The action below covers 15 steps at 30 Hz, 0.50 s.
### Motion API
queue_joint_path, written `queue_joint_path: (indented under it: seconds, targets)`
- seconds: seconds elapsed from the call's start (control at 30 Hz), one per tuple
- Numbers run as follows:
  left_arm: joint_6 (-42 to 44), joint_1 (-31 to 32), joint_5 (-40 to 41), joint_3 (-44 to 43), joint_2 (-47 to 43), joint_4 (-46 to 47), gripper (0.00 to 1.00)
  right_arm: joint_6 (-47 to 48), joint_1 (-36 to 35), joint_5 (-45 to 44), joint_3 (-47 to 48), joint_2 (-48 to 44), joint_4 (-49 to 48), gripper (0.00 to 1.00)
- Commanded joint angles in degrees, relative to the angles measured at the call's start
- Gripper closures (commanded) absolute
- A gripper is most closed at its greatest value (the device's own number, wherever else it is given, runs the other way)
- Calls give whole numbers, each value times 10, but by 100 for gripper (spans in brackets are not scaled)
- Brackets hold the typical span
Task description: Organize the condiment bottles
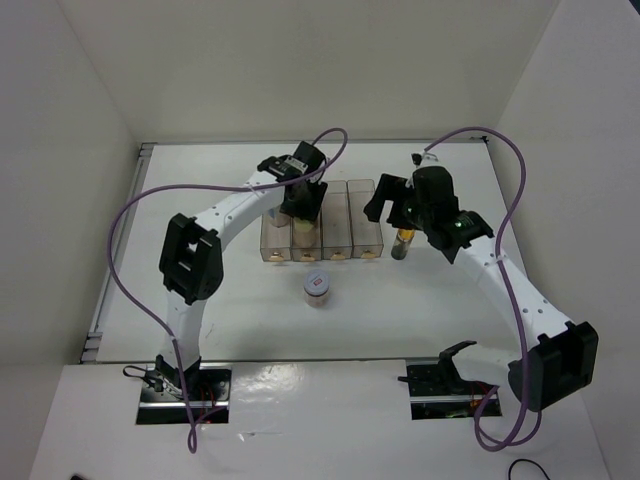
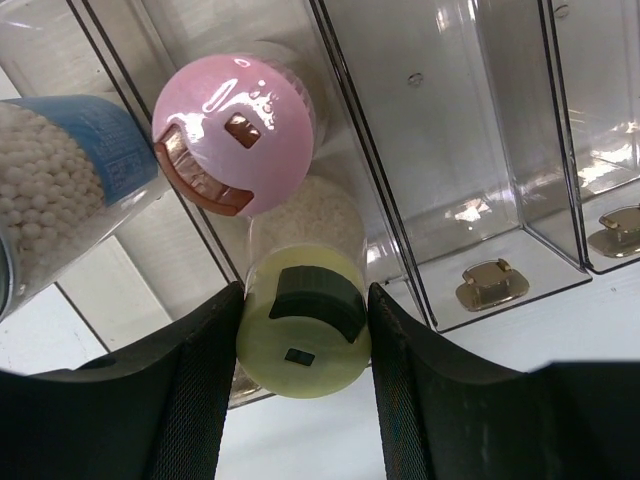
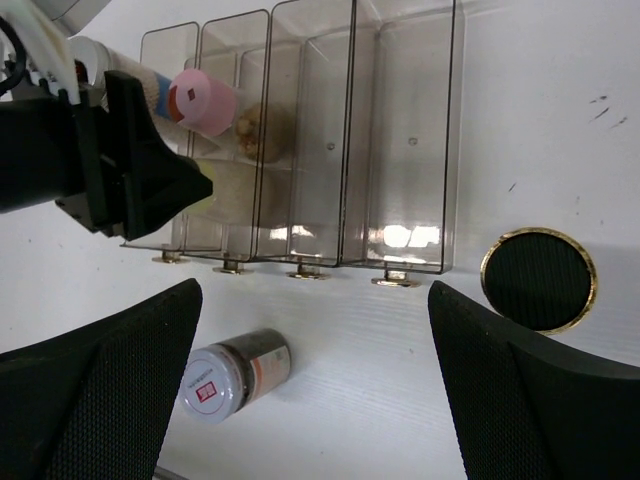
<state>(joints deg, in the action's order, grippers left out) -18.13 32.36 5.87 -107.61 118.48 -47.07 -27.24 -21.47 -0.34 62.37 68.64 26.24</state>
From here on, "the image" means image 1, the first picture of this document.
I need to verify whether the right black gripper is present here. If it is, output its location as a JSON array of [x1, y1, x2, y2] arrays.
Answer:
[[363, 173, 432, 231]]

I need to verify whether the yellow cap spice bottle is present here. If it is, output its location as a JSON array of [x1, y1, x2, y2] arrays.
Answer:
[[292, 217, 317, 248]]

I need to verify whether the blue label spice bottle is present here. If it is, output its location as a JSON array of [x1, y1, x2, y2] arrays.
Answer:
[[267, 208, 291, 228]]

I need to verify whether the black cap yellow bottle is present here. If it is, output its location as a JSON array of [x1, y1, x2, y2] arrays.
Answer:
[[391, 228, 416, 261]]

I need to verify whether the red label spice jar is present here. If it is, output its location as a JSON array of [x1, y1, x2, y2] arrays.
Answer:
[[303, 269, 330, 308]]

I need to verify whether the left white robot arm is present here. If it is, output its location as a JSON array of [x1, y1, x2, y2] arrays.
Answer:
[[155, 142, 327, 400]]

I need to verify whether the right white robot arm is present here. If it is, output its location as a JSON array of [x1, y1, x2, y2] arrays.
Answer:
[[364, 166, 599, 412]]

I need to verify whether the clear organizer bin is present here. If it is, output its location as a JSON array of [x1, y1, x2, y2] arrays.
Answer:
[[259, 213, 292, 263], [321, 180, 353, 261], [347, 179, 384, 260], [291, 219, 322, 262]]

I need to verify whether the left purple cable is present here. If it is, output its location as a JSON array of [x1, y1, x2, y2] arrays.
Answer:
[[108, 127, 349, 454]]

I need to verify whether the purple cable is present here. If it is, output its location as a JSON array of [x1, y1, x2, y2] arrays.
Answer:
[[108, 127, 349, 454], [423, 125, 543, 451]]

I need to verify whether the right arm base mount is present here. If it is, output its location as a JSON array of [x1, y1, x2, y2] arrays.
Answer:
[[398, 361, 493, 421]]

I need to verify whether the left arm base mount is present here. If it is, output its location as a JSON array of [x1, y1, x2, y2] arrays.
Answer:
[[122, 365, 232, 425]]

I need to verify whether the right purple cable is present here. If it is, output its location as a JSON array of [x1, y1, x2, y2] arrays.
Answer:
[[423, 125, 543, 451]]

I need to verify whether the black cable on floor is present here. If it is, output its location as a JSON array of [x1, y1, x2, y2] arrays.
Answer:
[[508, 458, 552, 480]]

